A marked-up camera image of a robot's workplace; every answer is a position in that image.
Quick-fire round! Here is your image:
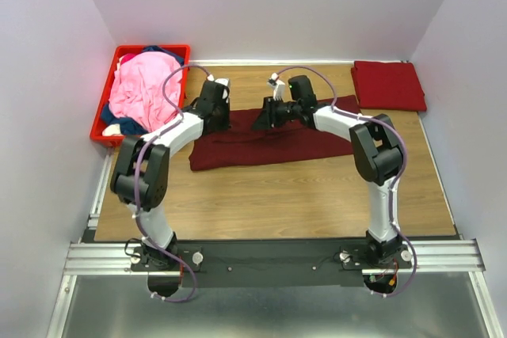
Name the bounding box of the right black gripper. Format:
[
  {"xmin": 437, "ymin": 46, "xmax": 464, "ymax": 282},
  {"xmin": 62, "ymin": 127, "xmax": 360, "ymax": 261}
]
[{"xmin": 250, "ymin": 97, "xmax": 300, "ymax": 131}]

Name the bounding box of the maroon t shirt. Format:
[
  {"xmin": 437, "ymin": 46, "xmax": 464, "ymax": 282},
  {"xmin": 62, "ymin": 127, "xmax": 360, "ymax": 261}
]
[{"xmin": 189, "ymin": 108, "xmax": 353, "ymax": 172}]

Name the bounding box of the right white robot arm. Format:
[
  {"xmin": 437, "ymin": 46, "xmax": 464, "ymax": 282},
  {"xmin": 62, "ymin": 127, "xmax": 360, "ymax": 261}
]
[{"xmin": 253, "ymin": 73, "xmax": 406, "ymax": 268}]

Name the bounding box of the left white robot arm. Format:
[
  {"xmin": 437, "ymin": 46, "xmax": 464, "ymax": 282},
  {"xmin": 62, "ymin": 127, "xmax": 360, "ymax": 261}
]
[{"xmin": 110, "ymin": 76, "xmax": 231, "ymax": 271}]

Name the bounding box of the pink t shirt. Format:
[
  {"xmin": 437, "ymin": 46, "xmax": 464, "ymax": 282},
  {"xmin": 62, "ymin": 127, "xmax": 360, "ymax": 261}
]
[{"xmin": 108, "ymin": 51, "xmax": 182, "ymax": 132}]

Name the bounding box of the navy blue t shirt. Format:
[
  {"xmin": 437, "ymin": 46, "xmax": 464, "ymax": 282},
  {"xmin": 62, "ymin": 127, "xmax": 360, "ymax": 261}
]
[{"xmin": 101, "ymin": 46, "xmax": 184, "ymax": 135}]

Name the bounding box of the white cloth in bin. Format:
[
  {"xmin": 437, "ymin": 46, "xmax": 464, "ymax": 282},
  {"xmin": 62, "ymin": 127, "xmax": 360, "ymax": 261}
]
[{"xmin": 102, "ymin": 123, "xmax": 122, "ymax": 137}]

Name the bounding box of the red plastic bin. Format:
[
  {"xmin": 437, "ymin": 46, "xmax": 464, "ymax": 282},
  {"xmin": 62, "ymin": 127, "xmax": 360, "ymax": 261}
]
[{"xmin": 90, "ymin": 44, "xmax": 191, "ymax": 148}]

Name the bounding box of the folded red t shirt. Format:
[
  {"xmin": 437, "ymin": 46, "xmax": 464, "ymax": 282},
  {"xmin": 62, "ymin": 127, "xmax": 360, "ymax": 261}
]
[{"xmin": 351, "ymin": 61, "xmax": 427, "ymax": 112}]

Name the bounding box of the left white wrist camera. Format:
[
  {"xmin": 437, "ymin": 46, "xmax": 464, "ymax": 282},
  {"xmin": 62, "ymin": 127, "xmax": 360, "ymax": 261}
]
[{"xmin": 206, "ymin": 74, "xmax": 231, "ymax": 103}]

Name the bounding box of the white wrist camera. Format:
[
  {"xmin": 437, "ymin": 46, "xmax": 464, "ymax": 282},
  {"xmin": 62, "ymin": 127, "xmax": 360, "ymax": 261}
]
[
  {"xmin": 206, "ymin": 74, "xmax": 231, "ymax": 103},
  {"xmin": 267, "ymin": 73, "xmax": 286, "ymax": 101}
]

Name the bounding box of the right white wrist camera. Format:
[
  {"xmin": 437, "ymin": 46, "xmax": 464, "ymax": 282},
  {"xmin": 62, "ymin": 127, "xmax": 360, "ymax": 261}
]
[{"xmin": 267, "ymin": 73, "xmax": 286, "ymax": 101}]

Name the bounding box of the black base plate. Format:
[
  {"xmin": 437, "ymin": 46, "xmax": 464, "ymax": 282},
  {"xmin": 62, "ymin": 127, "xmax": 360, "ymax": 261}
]
[{"xmin": 130, "ymin": 237, "xmax": 413, "ymax": 288}]

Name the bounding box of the aluminium frame rail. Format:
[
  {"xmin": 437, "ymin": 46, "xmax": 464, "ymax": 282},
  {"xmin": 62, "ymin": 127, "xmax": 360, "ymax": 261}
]
[{"xmin": 48, "ymin": 151, "xmax": 502, "ymax": 337}]

